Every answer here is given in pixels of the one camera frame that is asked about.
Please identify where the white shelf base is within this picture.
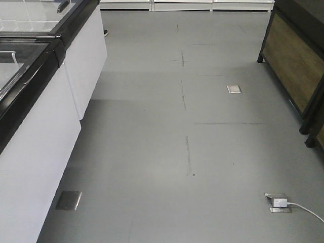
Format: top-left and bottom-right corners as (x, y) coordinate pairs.
(100, 0), (275, 12)

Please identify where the white chest freezer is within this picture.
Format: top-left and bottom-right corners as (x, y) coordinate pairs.
(1, 1), (107, 119)
(1, 39), (81, 242)

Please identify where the far white chest freezer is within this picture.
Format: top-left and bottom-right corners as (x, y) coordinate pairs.
(1, 1), (107, 119)

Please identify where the steel floor socket plate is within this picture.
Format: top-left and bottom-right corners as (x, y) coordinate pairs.
(56, 191), (82, 211)

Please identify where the near white chest freezer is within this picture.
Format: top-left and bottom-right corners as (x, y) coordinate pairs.
(1, 39), (81, 242)

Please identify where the wooden black-framed display stand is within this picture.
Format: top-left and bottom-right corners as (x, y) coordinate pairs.
(257, 1), (323, 134)

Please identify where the white power adapter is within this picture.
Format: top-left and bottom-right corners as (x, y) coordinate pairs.
(271, 197), (288, 208)

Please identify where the small steel floor plate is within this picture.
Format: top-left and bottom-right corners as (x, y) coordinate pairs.
(226, 85), (242, 94)

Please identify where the white power cable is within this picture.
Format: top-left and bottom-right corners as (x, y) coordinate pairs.
(287, 201), (324, 224)

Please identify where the open floor socket box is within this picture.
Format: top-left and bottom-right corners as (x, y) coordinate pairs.
(264, 193), (292, 213)

